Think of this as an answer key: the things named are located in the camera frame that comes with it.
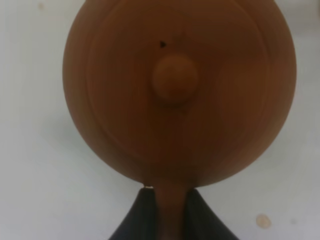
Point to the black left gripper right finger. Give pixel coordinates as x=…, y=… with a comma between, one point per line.
x=201, y=223

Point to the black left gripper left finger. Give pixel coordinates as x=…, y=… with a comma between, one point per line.
x=141, y=221

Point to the brown clay teapot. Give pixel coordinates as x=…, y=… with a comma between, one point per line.
x=179, y=94

